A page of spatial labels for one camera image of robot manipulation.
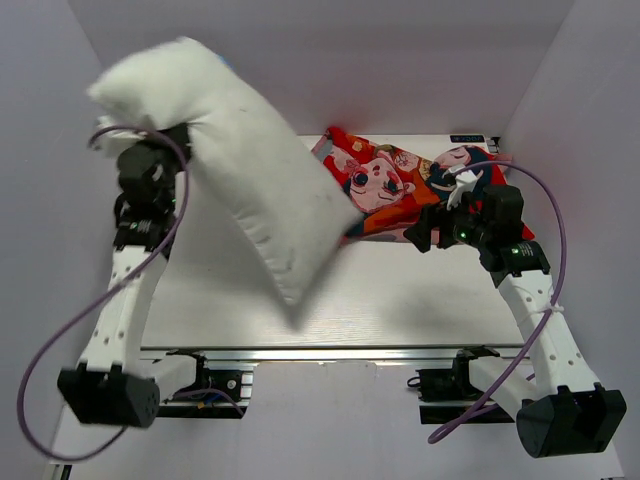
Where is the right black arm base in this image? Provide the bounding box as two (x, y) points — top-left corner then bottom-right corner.
(406, 346), (515, 425)

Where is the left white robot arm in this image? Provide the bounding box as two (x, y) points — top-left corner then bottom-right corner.
(57, 124), (212, 428)

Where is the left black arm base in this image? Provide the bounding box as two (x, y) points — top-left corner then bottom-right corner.
(151, 349), (253, 420)

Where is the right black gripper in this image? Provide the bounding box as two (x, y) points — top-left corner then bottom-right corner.
(403, 188), (491, 253)

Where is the blue label sticker right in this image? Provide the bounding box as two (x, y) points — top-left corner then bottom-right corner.
(449, 134), (485, 144)

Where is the white pillow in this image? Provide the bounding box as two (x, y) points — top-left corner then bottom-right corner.
(88, 37), (361, 330)

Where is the red cartoon print pillowcase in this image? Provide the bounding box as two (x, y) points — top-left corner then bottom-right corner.
(312, 127), (512, 242)

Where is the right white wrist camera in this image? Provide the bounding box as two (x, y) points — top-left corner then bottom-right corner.
(445, 165), (481, 210)

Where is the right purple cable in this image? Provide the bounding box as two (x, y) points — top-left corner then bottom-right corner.
(426, 160), (569, 445)

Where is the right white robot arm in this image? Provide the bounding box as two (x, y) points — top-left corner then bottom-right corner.
(404, 185), (627, 458)

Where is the aluminium table frame rail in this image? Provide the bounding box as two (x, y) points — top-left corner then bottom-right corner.
(139, 344), (531, 363)

